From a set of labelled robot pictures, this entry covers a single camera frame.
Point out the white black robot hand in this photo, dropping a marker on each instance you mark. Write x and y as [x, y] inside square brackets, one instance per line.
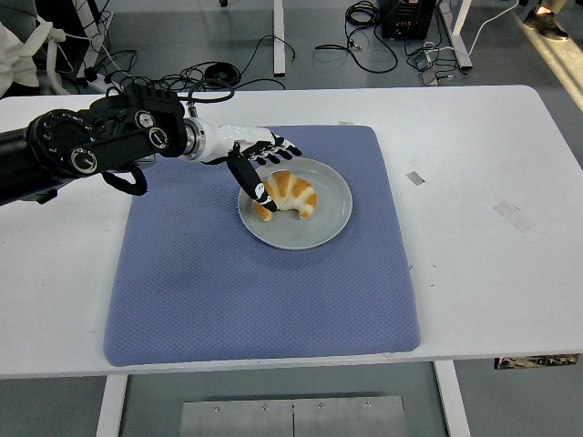
[228, 139]

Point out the blue quilted mat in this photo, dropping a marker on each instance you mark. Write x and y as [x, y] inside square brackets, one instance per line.
[205, 296]

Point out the white desk leg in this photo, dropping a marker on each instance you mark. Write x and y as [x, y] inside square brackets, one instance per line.
[279, 36]
[460, 41]

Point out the white table leg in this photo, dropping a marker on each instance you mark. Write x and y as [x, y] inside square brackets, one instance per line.
[453, 400]
[109, 405]

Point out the grey power adapter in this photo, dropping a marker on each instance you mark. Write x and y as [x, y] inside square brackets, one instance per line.
[421, 60]

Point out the black equipment box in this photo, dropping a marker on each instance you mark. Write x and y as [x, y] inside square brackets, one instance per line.
[405, 18]

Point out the small grey tape piece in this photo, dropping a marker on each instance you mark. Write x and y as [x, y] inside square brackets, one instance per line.
[416, 178]

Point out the large clear tape piece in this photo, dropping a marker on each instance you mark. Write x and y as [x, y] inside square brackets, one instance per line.
[512, 216]

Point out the golden croissant bread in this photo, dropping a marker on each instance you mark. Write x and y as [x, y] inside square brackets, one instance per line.
[293, 191]

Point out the white cloth bundle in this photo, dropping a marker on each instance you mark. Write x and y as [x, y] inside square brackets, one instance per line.
[13, 59]

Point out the grey metal plate with screws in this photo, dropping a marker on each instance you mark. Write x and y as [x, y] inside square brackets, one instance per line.
[291, 416]

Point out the camouflage patterned strip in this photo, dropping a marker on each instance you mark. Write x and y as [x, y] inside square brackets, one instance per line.
[537, 361]

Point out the round grey plate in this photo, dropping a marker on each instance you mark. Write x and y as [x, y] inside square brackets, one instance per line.
[328, 218]

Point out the person's foot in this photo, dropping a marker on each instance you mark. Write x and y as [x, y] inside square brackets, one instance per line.
[546, 25]

